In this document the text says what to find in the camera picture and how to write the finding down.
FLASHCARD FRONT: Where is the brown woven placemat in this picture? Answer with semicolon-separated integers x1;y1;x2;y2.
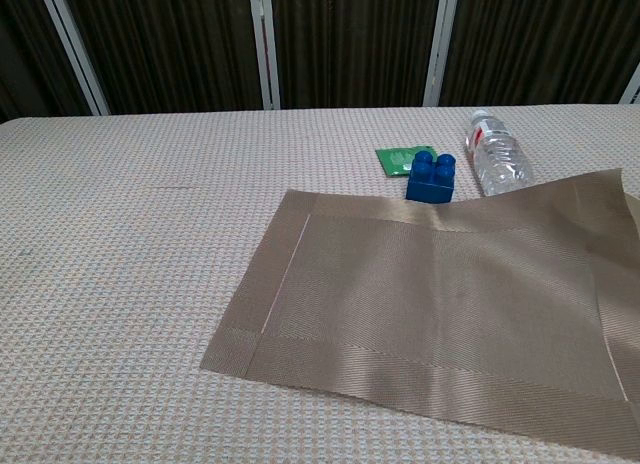
198;167;640;460

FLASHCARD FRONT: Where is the green foil sachet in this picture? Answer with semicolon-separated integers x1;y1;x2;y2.
374;145;436;179

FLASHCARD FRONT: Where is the blue toy building brick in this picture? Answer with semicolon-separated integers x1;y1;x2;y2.
404;150;457;204

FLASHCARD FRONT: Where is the clear plastic water bottle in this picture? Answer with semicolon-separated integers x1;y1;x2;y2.
464;109;536;198

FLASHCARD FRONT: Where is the beige woven tablecloth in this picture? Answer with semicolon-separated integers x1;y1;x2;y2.
0;102;640;464

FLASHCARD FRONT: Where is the black pleated curtain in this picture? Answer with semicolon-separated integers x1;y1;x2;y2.
0;0;640;123

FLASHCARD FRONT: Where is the silver aluminium frame post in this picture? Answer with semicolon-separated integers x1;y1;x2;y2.
618;66;640;105
423;0;461;108
248;0;281;110
37;0;110;116

